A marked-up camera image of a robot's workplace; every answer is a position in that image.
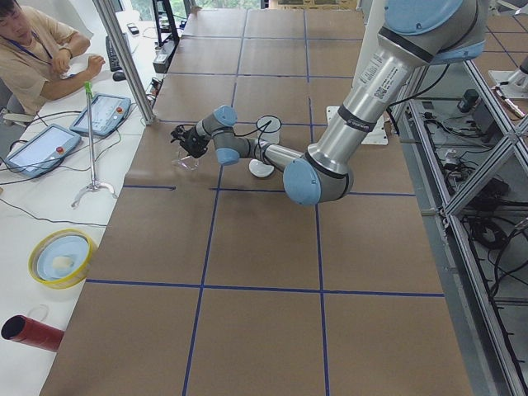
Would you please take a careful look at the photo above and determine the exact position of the aluminium frame rail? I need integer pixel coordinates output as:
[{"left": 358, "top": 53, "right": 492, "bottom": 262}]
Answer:
[{"left": 398, "top": 52, "right": 527, "bottom": 395}]

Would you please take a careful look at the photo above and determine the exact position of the near teach pendant tablet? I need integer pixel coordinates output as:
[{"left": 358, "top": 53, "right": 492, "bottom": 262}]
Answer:
[{"left": 6, "top": 124, "right": 81, "bottom": 177}]

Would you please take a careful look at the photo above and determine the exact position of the seated person beige shirt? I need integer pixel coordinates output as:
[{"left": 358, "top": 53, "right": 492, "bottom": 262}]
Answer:
[{"left": 1, "top": 1, "right": 105, "bottom": 116}]

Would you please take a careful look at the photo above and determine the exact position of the teach pendant tablet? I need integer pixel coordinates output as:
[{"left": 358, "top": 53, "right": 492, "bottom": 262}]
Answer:
[
  {"left": 6, "top": 124, "right": 81, "bottom": 177},
  {"left": 91, "top": 93, "right": 131, "bottom": 138}
]

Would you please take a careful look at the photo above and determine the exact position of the white cup lid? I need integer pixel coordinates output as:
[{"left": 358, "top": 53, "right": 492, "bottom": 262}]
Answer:
[{"left": 248, "top": 159, "right": 275, "bottom": 178}]

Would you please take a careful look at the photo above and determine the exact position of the aluminium frame post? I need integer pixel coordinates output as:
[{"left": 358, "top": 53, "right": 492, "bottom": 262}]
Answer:
[{"left": 92, "top": 0, "right": 155, "bottom": 125}]

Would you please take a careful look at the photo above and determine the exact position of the black computer mouse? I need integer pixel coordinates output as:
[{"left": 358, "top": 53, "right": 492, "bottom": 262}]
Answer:
[{"left": 112, "top": 71, "right": 126, "bottom": 82}]

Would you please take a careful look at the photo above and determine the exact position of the black keyboard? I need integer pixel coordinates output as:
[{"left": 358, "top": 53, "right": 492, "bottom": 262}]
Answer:
[{"left": 106, "top": 36, "right": 121, "bottom": 72}]

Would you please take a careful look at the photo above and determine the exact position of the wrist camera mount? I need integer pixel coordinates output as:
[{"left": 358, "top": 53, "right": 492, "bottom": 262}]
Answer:
[{"left": 170, "top": 125, "right": 190, "bottom": 144}]

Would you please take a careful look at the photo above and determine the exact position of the clear glass funnel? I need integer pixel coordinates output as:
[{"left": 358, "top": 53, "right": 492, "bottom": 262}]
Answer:
[{"left": 171, "top": 147, "right": 200, "bottom": 171}]

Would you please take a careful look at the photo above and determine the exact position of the metal reacher grabber tool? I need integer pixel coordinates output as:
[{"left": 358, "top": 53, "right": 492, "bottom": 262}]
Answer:
[{"left": 71, "top": 82, "right": 117, "bottom": 209}]

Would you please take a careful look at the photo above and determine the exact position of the red cylinder tube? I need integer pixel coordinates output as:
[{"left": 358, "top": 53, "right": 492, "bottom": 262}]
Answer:
[{"left": 1, "top": 315, "right": 64, "bottom": 352}]

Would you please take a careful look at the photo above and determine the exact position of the yellow tape roll with plate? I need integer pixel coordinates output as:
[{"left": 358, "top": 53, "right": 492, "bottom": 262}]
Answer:
[{"left": 28, "top": 229, "right": 97, "bottom": 290}]

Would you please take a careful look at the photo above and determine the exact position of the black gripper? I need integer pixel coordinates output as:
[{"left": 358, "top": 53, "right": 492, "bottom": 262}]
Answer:
[{"left": 184, "top": 128, "right": 209, "bottom": 158}]

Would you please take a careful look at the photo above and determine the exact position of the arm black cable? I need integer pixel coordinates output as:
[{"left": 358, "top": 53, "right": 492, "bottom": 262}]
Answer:
[{"left": 233, "top": 118, "right": 274, "bottom": 162}]

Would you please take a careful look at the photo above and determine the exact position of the far teach pendant tablet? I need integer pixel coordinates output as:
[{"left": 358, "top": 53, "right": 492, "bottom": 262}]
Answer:
[{"left": 91, "top": 93, "right": 131, "bottom": 138}]

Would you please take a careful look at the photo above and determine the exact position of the white enamel cup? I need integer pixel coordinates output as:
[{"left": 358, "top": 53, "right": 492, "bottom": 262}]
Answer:
[{"left": 256, "top": 115, "right": 282, "bottom": 144}]

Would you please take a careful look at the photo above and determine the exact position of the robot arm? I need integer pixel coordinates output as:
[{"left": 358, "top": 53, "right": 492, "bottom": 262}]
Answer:
[{"left": 172, "top": 1, "right": 489, "bottom": 205}]

